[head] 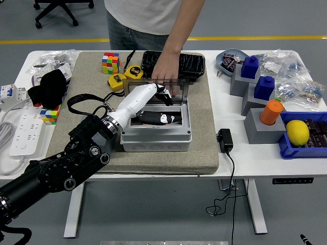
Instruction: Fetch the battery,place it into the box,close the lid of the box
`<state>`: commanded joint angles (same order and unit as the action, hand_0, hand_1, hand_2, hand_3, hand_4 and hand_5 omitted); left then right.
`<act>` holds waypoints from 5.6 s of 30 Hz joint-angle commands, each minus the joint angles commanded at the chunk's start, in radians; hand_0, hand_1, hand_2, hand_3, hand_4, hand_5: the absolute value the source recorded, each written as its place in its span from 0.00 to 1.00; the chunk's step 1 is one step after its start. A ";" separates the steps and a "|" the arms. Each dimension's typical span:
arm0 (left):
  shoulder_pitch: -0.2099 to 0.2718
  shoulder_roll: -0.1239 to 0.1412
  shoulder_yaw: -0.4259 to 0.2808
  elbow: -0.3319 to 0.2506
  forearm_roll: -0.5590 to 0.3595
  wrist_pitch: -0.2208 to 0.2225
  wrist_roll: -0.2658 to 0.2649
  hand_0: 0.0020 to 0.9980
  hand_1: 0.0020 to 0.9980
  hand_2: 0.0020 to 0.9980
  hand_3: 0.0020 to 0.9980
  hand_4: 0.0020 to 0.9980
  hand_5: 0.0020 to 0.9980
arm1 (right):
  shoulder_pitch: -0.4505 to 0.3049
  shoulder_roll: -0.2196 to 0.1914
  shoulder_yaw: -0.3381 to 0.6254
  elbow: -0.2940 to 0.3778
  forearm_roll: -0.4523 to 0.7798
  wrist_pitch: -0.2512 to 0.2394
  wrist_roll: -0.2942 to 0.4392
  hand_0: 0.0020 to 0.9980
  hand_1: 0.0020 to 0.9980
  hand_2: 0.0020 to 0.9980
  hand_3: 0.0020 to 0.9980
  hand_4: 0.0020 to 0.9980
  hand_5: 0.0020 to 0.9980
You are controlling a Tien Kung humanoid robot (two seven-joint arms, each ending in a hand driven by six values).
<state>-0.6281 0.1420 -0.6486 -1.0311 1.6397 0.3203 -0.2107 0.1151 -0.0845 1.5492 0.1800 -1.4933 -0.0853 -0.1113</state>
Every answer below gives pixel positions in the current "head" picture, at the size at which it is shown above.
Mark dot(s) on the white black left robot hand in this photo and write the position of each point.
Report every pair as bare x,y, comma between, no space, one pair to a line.
135,102

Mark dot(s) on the person's hand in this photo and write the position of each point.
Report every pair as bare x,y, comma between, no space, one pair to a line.
166,69

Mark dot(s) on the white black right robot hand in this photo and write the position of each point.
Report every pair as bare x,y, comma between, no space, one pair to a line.
306,240

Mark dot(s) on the grey electrical box clear lid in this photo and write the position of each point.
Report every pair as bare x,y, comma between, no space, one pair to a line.
155,139

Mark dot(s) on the person's forearm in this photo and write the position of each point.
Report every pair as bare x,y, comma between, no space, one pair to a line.
184,25

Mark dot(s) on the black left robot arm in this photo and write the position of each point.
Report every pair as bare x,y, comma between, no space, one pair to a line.
56,173

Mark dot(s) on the yellow tape measure 5m print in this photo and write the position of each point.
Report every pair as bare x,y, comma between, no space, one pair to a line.
135,74

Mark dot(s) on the black plastic tray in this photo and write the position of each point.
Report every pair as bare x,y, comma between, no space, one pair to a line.
194,66

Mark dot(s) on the colourful puzzle cube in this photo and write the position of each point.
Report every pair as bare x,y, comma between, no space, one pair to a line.
111,63
51,116

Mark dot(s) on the small metal clip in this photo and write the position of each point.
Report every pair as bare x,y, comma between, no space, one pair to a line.
219,74

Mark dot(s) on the blue-grey plate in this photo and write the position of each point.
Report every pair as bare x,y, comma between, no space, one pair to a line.
219,62

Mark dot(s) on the person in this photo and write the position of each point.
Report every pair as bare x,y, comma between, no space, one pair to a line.
138,18

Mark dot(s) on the white table leg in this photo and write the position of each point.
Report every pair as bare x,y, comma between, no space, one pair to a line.
256,209
74,209

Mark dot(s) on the black table control panel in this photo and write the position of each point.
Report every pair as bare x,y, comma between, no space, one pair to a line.
292,181

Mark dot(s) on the wrapped dark candies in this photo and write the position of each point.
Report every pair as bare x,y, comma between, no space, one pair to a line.
230,62

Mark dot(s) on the grey-brown mat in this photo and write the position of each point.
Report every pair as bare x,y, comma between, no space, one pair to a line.
204,127

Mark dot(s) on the grey block holder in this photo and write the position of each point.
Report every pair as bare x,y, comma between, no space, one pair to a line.
251,104
238,86

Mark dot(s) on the blue bottle-shaped block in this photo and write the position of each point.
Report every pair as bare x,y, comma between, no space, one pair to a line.
264,88
250,67

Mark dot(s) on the black cloth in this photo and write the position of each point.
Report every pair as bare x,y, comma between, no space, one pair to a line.
52,86

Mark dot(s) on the blue plastic bin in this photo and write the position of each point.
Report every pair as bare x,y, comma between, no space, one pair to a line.
306,152

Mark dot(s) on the clear bag of parts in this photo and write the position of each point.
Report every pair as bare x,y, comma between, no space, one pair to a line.
56,57
301,89
283,62

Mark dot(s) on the black power adapter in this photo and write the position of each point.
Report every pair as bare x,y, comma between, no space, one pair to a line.
225,140

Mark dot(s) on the yellow lemon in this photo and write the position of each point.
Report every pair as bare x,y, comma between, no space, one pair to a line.
297,132

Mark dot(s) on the white power strip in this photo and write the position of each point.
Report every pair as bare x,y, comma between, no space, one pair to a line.
26,132

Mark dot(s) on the small green object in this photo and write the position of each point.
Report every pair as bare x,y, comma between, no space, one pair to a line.
278,99

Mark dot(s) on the black office chair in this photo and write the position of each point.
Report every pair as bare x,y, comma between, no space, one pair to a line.
55,10

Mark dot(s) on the white circuit breaker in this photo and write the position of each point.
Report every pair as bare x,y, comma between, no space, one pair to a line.
12,94

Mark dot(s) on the white wall socket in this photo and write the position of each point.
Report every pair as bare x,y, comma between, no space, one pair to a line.
65,71

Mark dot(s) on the grey under-table bracket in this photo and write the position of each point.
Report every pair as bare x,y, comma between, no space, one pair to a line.
224,186

